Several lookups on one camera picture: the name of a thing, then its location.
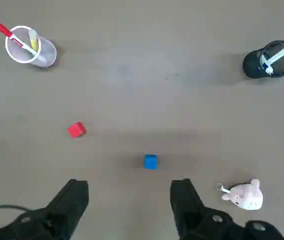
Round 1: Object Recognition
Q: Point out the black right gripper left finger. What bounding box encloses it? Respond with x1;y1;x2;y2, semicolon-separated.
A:
0;178;89;240

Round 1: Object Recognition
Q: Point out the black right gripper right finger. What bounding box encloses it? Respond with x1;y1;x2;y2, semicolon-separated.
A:
170;178;284;240

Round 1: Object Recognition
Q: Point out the blue magnetic block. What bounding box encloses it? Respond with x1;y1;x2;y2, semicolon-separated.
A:
144;154;158;170

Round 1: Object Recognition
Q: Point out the red magnetic block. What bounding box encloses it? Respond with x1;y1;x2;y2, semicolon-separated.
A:
67;121;87;139

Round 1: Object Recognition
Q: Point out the clear plastic cup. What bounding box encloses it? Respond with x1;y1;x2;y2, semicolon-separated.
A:
4;25;58;69

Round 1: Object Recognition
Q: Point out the black mesh pen holder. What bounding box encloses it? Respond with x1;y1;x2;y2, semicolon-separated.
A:
242;40;284;80

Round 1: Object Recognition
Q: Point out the yellow pen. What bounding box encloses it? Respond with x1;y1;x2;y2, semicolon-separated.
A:
27;28;40;51

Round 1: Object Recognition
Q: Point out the blue-capped white marker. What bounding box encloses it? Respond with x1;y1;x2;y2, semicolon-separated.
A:
259;36;284;76

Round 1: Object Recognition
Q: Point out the red-capped white marker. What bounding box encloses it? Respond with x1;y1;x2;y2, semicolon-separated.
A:
0;22;46;63

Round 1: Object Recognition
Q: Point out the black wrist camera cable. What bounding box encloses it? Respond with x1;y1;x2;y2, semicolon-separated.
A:
0;204;30;214

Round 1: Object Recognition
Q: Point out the pink plush keychain toy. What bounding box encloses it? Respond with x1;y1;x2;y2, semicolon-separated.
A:
216;178;264;211

